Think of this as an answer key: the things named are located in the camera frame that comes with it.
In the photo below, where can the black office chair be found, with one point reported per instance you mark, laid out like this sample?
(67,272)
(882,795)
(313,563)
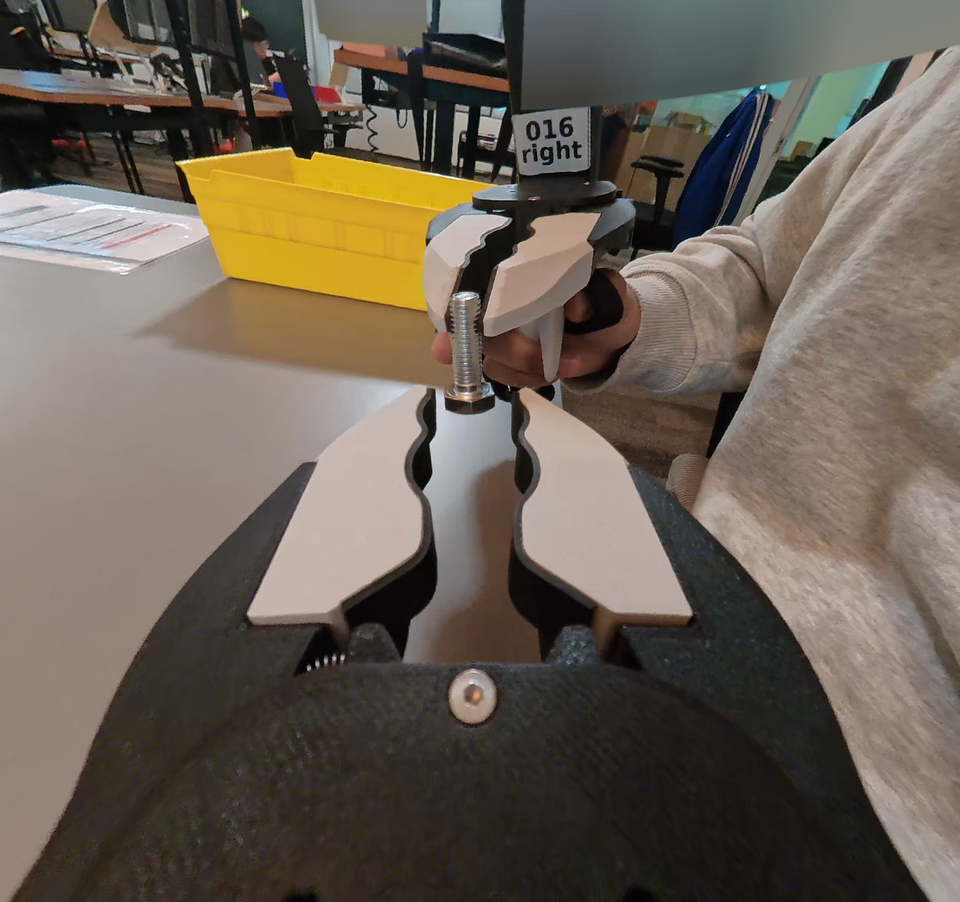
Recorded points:
(660,167)

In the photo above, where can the black bag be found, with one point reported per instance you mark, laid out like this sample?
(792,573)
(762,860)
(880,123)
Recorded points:
(465,55)

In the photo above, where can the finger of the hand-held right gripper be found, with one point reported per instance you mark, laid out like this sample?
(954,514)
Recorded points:
(547,272)
(450,257)

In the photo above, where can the person's right hand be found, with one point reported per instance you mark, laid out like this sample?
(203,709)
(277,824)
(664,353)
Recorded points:
(592,355)

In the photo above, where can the person's right forearm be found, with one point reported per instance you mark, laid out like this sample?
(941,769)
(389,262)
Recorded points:
(750,265)

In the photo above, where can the laminated paper sheet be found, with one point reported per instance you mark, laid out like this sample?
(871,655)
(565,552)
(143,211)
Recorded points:
(82,231)

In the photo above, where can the blue jacket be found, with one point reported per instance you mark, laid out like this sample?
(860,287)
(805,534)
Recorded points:
(724,160)

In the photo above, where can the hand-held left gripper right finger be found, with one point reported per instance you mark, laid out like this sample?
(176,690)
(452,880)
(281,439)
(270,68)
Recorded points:
(592,527)

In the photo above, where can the person's grey sweatshirt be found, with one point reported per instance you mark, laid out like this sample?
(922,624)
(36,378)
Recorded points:
(847,580)

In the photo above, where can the metal hex bolt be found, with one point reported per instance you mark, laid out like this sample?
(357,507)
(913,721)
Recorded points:
(469,347)

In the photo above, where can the black screen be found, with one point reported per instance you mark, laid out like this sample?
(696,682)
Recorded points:
(274,2)

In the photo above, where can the cardboard boxes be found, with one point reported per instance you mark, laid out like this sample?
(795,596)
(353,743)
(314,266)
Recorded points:
(675,145)

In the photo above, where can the yellow plastic bin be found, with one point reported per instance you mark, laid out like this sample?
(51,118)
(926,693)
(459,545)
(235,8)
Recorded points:
(300,220)

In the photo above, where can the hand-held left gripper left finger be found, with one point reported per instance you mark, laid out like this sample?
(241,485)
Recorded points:
(352,520)

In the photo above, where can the long wooden table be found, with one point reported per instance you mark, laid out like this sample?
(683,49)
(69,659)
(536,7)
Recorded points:
(112,96)

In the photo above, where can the wooden table with dark legs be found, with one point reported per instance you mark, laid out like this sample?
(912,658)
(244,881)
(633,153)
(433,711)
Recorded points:
(450,77)

